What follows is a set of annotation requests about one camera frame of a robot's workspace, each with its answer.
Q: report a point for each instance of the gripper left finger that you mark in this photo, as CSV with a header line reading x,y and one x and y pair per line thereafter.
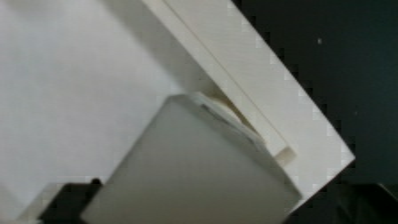
x,y
70,202

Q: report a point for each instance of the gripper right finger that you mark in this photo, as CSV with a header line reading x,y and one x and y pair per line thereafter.
x,y
349,204

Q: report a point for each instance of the white square tabletop tray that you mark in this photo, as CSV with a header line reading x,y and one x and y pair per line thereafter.
x,y
99,57

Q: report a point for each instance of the white leg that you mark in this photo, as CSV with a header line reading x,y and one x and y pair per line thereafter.
x,y
200,176

